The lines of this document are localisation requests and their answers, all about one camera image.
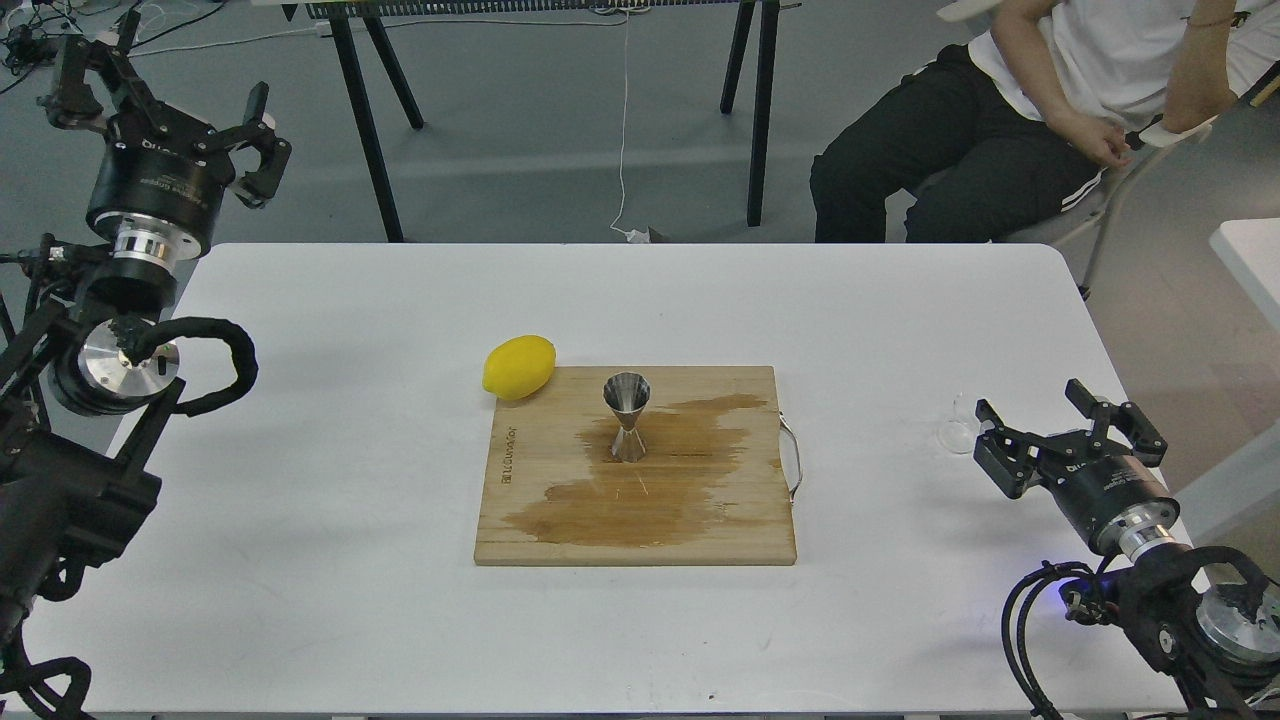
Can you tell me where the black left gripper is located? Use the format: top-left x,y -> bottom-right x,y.
38,10 -> 293,286

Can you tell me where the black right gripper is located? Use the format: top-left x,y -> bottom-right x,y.
973,378 -> 1180,559

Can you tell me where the clear glass cup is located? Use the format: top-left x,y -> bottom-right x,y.
934,392 -> 995,457

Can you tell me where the steel jigger measuring cup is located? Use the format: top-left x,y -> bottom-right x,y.
602,372 -> 652,462

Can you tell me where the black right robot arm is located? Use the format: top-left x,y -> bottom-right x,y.
974,379 -> 1279,719

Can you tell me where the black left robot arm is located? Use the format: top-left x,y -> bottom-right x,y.
1,9 -> 291,719

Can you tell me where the grey chair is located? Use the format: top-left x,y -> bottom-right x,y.
905,95 -> 1280,301

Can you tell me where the seated person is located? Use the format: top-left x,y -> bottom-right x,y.
810,1 -> 1277,243

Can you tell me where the wooden cutting board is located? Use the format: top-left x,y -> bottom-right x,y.
474,366 -> 797,568

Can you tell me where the yellow lemon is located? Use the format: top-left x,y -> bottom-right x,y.
481,334 -> 556,401

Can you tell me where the black-legged background table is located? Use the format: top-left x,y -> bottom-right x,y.
282,0 -> 803,243

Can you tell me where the cable bundle on floor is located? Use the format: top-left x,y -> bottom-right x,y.
0,0 -> 230,96

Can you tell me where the white hanging cable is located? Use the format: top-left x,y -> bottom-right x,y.
611,8 -> 652,243

